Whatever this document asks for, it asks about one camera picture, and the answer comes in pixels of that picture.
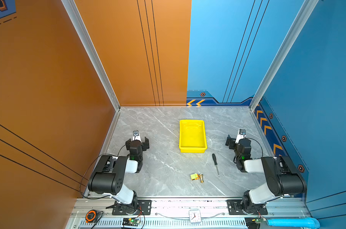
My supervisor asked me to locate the black handled screwdriver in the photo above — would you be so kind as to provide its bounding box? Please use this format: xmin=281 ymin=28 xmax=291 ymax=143
xmin=212 ymin=154 xmax=220 ymax=176

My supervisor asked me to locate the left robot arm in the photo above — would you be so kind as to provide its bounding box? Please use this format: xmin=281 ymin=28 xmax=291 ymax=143
xmin=88 ymin=136 xmax=150 ymax=215

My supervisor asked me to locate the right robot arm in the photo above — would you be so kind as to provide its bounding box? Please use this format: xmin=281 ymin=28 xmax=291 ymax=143
xmin=226 ymin=135 xmax=307 ymax=214

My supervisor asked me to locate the yellow plastic bin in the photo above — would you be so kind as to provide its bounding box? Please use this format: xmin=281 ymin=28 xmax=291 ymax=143
xmin=179 ymin=119 xmax=207 ymax=153

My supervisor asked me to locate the brass fitting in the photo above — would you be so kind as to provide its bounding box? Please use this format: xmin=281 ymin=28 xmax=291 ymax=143
xmin=199 ymin=174 xmax=204 ymax=183

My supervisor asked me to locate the left green circuit board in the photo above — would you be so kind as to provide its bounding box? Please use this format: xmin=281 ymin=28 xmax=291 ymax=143
xmin=122 ymin=218 xmax=141 ymax=227

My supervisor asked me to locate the green circuit board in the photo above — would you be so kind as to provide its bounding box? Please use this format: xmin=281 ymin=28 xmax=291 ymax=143
xmin=252 ymin=218 xmax=265 ymax=224
xmin=122 ymin=218 xmax=141 ymax=227

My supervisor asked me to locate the right green circuit board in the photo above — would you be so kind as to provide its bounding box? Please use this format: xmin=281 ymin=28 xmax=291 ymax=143
xmin=252 ymin=218 xmax=265 ymax=224

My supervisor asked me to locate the orange black tape measure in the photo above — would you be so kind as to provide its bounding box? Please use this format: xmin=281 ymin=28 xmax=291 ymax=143
xmin=85 ymin=210 xmax=98 ymax=223

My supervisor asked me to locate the white analog clock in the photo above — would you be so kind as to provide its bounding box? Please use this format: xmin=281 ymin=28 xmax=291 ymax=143
xmin=189 ymin=209 xmax=202 ymax=224

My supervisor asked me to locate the blue plastic pipe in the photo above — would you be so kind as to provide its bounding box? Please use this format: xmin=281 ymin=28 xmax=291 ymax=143
xmin=266 ymin=218 xmax=321 ymax=229

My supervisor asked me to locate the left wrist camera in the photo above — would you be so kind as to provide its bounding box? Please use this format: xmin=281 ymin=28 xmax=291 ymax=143
xmin=132 ymin=130 xmax=141 ymax=142

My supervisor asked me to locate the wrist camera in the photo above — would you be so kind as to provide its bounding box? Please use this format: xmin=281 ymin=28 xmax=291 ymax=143
xmin=132 ymin=130 xmax=141 ymax=142
xmin=235 ymin=129 xmax=246 ymax=144

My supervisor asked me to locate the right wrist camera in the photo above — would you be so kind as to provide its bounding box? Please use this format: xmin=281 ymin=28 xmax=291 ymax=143
xmin=235 ymin=129 xmax=246 ymax=144

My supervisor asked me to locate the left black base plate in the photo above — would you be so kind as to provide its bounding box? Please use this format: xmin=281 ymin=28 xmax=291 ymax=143
xmin=112 ymin=199 xmax=152 ymax=216

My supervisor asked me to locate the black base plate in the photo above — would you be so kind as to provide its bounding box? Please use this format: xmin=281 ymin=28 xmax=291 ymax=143
xmin=226 ymin=199 xmax=268 ymax=215
xmin=112 ymin=199 xmax=152 ymax=216

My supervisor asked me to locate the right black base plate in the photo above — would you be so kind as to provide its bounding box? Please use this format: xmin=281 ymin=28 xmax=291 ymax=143
xmin=226 ymin=199 xmax=268 ymax=215

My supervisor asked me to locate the aluminium mounting rail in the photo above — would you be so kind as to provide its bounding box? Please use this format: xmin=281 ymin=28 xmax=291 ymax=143
xmin=69 ymin=197 xmax=310 ymax=219

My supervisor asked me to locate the white slotted cable duct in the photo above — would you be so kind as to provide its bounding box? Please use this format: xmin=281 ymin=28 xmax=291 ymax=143
xmin=73 ymin=218 xmax=247 ymax=229

